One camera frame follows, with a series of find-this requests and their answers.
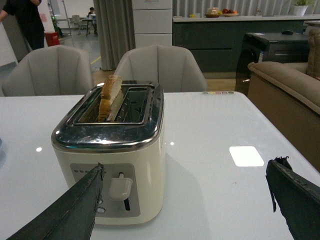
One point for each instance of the black glossy cabinet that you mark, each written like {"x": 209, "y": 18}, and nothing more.
{"x": 268, "y": 46}

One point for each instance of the white drawer cabinet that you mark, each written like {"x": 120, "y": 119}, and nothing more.
{"x": 153, "y": 22}

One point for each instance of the grey curtain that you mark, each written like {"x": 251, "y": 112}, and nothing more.
{"x": 115, "y": 28}

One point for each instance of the left grey chair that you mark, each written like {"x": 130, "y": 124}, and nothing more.
{"x": 51, "y": 71}

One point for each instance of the dark grey kitchen counter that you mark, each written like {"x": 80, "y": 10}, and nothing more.
{"x": 216, "y": 43}

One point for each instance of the fruit plate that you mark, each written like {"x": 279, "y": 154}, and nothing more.
{"x": 229, "y": 13}

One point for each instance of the beige sofa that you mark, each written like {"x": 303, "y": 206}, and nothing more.
{"x": 288, "y": 94}

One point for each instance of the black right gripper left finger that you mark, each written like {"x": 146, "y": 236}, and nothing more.
{"x": 70, "y": 217}

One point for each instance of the background table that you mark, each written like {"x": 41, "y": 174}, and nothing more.
{"x": 85, "y": 22}

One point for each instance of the red bin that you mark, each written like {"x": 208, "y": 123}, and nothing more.
{"x": 52, "y": 38}

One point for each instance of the seated person in background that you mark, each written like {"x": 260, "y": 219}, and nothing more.
{"x": 92, "y": 15}

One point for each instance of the standing person in black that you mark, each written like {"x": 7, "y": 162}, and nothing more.
{"x": 29, "y": 20}

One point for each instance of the cream and chrome toaster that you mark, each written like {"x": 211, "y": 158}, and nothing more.
{"x": 129, "y": 143}

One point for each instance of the right grey chair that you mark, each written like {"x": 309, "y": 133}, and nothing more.
{"x": 173, "y": 67}

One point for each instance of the black computer mouse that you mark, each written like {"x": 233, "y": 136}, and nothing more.
{"x": 287, "y": 32}

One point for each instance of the white potted plant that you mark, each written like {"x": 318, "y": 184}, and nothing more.
{"x": 302, "y": 7}

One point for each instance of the light blue plate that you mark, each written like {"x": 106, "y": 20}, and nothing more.
{"x": 1, "y": 146}

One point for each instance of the grey chair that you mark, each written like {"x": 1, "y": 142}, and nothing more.
{"x": 173, "y": 67}
{"x": 51, "y": 71}

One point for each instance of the wooden bowl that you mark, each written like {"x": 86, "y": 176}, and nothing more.
{"x": 213, "y": 12}

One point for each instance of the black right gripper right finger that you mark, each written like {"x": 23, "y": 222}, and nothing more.
{"x": 297, "y": 198}

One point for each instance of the bread slice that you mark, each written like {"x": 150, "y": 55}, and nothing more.
{"x": 110, "y": 96}

